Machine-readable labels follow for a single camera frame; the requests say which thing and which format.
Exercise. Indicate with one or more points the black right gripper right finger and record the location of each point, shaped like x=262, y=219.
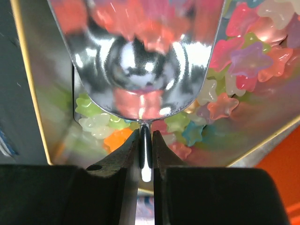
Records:
x=187, y=195

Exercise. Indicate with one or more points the orange tin lollipop candies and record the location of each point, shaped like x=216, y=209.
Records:
x=283, y=165

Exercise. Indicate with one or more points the silver metal scoop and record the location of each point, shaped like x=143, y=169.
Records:
x=140, y=60

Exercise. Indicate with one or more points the gold tin colourful jelly candies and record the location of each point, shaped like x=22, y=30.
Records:
x=260, y=67

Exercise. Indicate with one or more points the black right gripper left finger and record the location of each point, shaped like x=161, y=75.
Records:
x=105, y=193

